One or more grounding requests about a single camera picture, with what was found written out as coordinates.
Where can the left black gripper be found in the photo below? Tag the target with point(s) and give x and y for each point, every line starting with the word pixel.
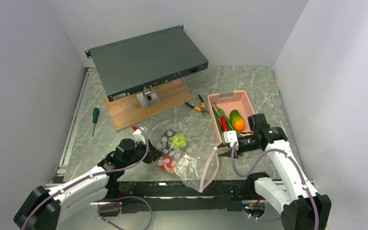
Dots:
pixel 153 154

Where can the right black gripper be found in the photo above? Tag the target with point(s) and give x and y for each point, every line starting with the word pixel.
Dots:
pixel 227 153

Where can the dark fake grape bunch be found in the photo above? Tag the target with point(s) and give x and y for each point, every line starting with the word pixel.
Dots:
pixel 165 142

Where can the green fake apple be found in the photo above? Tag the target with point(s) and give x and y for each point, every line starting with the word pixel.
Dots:
pixel 180 141

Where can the red fake chili pepper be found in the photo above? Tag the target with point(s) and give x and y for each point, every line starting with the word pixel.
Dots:
pixel 224 124

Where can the orange fake fruit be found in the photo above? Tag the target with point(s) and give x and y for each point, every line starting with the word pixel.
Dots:
pixel 237 120

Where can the clear zip top bag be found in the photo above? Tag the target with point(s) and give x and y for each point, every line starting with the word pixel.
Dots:
pixel 196 168

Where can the green fake bean pod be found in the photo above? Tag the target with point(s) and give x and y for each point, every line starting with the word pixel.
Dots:
pixel 217 117

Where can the green fake chili pepper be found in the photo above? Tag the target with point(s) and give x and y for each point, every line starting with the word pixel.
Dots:
pixel 222 113

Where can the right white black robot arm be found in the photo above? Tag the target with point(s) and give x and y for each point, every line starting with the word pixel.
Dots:
pixel 300 205

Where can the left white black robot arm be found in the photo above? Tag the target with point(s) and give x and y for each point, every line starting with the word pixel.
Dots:
pixel 45 208

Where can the brown wooden board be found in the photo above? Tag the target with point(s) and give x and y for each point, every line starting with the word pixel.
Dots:
pixel 140 106

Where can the orange black pliers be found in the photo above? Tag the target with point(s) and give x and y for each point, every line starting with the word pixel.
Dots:
pixel 201 108

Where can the pink perforated plastic basket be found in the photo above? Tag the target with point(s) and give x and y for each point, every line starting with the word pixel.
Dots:
pixel 237 100

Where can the dark grey rack server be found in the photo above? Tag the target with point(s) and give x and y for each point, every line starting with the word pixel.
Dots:
pixel 139 63

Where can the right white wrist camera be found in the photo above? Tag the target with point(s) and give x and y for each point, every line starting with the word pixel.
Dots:
pixel 230 139

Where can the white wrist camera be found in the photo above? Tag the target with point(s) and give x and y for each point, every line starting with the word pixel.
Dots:
pixel 138 134
pixel 230 139

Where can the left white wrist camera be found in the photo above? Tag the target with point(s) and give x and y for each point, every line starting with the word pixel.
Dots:
pixel 138 134

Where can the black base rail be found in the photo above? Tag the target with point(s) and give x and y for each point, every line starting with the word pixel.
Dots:
pixel 229 195

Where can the metal bracket with knob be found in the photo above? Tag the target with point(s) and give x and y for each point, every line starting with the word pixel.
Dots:
pixel 147 97

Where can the green handled screwdriver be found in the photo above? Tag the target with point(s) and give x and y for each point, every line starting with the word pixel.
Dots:
pixel 95 116

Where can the aluminium frame rail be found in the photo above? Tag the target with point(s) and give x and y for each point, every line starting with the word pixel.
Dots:
pixel 64 160

